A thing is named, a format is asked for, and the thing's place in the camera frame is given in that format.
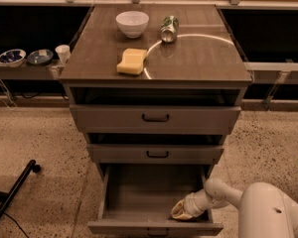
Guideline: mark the black stand leg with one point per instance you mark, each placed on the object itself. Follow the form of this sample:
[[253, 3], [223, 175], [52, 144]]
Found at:
[[7, 197]]

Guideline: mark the grey middle drawer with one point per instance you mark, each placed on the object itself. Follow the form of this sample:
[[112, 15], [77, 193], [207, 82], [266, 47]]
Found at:
[[154, 154]]

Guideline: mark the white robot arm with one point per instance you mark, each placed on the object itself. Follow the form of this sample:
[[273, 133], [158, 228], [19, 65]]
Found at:
[[264, 210]]

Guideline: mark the dark blue shallow bowl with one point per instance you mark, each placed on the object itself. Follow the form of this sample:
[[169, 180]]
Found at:
[[40, 57]]

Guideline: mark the grey drawer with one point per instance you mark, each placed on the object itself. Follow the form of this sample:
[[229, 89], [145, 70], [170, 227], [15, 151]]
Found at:
[[137, 201], [137, 119], [154, 154]]

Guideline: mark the grey side shelf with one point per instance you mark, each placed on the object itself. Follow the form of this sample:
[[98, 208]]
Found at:
[[26, 71]]

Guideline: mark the green soda can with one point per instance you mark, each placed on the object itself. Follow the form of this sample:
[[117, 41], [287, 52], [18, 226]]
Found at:
[[169, 29]]

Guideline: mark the blue patterned bowl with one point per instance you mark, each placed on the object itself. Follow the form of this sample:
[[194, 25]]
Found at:
[[13, 58]]

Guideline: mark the white ceramic bowl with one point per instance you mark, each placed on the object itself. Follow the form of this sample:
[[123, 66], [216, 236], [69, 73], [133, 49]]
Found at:
[[132, 23]]

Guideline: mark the grey bottom drawer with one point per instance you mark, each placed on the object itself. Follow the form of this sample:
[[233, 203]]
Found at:
[[137, 201]]

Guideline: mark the yellow sponge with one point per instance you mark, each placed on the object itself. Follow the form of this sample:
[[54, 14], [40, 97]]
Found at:
[[132, 61]]

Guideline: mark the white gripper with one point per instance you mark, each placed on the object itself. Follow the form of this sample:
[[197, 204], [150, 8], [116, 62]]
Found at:
[[193, 205]]

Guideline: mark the white paper cup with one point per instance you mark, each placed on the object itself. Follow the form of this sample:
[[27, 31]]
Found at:
[[63, 52]]

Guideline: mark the grey three-drawer cabinet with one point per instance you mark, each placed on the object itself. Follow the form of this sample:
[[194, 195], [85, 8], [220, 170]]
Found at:
[[202, 68]]

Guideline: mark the grey top drawer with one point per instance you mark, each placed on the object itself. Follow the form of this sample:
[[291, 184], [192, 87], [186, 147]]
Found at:
[[137, 119]]

